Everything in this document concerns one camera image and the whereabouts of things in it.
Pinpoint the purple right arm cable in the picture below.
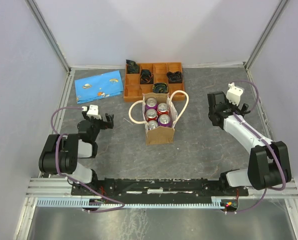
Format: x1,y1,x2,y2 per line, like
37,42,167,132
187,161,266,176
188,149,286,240
223,79,289,214

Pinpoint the dark rolled tie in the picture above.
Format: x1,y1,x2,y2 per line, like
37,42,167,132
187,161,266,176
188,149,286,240
166,71,183,84
152,82,169,94
140,69,153,85
126,59,140,74

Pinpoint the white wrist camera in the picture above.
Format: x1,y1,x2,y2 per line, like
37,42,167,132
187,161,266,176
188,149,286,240
82,104,102,120
226,82,244,107

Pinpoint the red can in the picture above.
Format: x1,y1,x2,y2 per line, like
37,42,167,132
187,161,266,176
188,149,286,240
145,108,158,122
156,102,170,116

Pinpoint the red can back right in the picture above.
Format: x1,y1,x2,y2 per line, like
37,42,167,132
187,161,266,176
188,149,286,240
156,102,170,116

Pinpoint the orange wooden compartment tray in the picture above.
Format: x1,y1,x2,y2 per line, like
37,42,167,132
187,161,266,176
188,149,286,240
123,62,185,102

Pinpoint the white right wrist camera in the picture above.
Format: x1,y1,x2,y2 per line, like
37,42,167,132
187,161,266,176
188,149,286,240
226,82,244,107

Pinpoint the blue patterned folded cloth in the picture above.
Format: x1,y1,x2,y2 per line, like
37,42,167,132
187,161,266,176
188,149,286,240
74,70,124,104

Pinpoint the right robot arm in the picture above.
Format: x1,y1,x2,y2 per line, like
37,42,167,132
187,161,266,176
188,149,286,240
207,91,292,196

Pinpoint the purple can back left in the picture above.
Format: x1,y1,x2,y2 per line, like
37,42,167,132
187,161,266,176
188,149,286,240
145,97,158,111

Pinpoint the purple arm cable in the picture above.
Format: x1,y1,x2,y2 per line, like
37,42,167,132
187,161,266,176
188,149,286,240
50,106,126,213
223,79,289,214

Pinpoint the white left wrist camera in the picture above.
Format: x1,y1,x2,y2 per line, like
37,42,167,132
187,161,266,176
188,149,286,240
82,104,102,120

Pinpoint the dark rolled tie top left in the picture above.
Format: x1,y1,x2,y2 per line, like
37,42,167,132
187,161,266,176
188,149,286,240
126,59,140,74

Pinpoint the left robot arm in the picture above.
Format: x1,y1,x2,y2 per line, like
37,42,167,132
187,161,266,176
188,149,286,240
38,112,114,195

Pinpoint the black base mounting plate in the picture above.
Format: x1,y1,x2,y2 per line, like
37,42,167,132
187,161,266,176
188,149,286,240
70,177,250,203

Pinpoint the purple can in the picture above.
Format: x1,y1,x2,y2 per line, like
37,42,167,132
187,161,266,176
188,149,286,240
145,97,158,111
147,120,159,131
157,114,172,128

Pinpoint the purple can middle right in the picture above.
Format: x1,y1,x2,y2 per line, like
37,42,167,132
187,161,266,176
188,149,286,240
157,114,172,128

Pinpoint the red can middle left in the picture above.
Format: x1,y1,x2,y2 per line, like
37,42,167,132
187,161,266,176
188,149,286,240
145,108,158,122

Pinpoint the purple can front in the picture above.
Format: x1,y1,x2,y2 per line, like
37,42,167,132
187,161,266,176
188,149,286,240
147,120,159,131

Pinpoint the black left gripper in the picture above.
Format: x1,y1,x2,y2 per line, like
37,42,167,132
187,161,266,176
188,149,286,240
82,111,114,142

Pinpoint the dark rolled tie right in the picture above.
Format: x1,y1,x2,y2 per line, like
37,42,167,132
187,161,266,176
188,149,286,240
166,71,183,84

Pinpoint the dark rolled tie middle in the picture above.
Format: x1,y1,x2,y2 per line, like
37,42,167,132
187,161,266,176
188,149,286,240
140,69,153,85

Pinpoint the dark rolled tie bottom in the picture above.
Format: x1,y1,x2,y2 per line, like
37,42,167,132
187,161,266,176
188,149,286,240
152,82,169,94

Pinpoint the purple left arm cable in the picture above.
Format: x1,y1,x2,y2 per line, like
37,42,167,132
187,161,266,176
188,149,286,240
50,106,126,213

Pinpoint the light blue cable duct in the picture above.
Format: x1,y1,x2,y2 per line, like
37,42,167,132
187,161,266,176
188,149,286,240
36,197,225,209

